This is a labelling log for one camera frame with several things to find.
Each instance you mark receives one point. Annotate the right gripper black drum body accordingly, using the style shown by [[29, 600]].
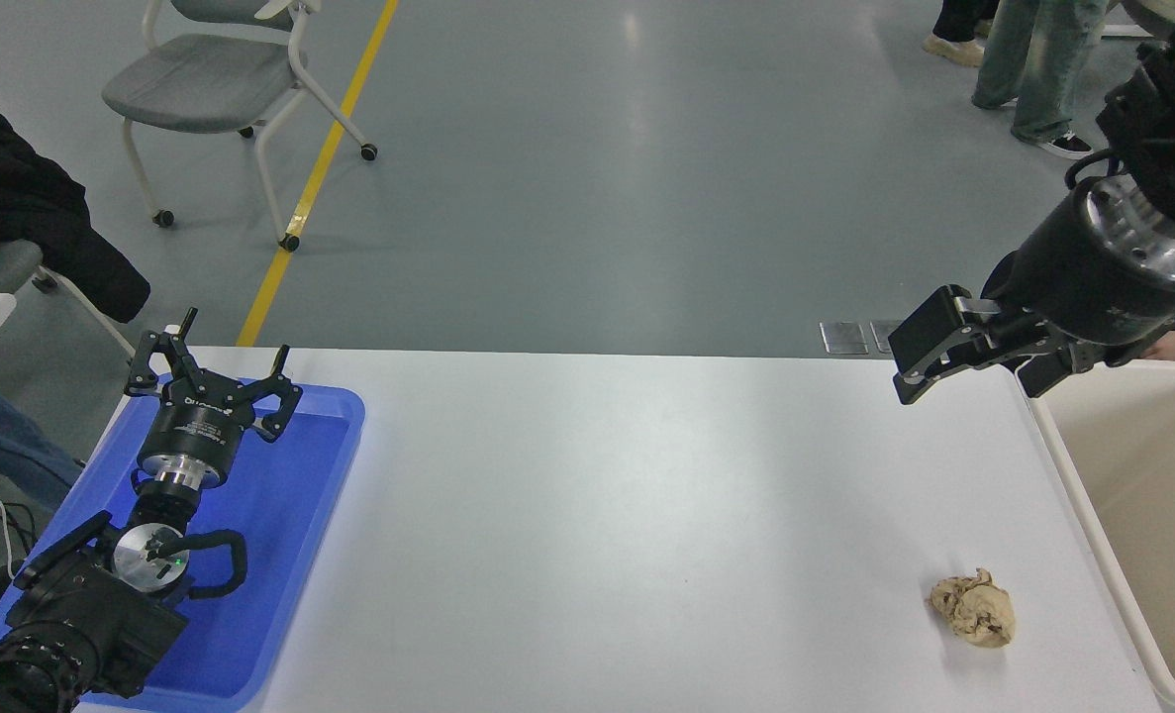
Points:
[[1082, 277]]

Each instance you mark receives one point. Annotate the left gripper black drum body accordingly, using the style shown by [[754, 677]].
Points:
[[196, 421]]

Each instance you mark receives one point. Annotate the standing person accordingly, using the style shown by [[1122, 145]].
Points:
[[1037, 59], [958, 35]]

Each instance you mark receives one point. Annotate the grey seat white frame chair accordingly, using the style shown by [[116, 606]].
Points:
[[8, 265]]

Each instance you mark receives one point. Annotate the large pale bin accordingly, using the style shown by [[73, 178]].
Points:
[[1151, 495]]

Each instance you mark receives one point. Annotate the white frame chair on castors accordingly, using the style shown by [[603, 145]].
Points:
[[1131, 20]]

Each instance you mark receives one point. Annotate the blue plastic tray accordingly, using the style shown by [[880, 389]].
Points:
[[290, 515]]

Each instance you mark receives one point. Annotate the grey chair on castors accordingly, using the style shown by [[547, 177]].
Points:
[[201, 84]]

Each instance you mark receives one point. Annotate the metal floor outlet plate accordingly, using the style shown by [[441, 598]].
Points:
[[844, 338], [884, 333]]

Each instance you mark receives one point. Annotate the seated person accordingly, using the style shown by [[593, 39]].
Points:
[[23, 208]]

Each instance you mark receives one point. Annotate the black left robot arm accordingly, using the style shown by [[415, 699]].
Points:
[[72, 614]]

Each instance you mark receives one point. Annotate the tan paper ball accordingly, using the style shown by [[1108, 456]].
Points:
[[975, 609]]

